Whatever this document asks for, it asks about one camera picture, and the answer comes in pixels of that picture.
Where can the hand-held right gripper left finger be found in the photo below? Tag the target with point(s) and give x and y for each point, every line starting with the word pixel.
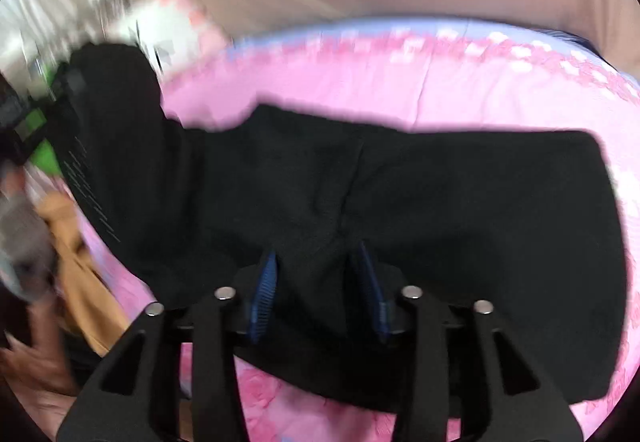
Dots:
pixel 262 297

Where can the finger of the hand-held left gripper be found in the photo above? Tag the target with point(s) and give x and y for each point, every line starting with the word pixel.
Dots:
pixel 69 80

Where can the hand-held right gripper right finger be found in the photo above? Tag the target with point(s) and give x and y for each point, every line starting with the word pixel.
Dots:
pixel 374 297

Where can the black pants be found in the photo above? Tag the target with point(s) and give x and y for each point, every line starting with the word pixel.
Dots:
pixel 400 222

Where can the green plush toy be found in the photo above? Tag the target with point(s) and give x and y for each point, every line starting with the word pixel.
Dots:
pixel 47 156

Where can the white rabbit face pillow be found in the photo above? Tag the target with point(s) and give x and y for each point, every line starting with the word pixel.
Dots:
pixel 170 26

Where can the grey cloth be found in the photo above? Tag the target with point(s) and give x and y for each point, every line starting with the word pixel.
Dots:
pixel 22 242

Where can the tan cloth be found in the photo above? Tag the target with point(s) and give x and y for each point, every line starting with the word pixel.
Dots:
pixel 75 262

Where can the pink floral bedsheet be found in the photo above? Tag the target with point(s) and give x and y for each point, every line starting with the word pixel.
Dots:
pixel 400 86

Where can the person's bare leg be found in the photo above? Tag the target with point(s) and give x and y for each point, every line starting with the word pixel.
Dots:
pixel 35 382

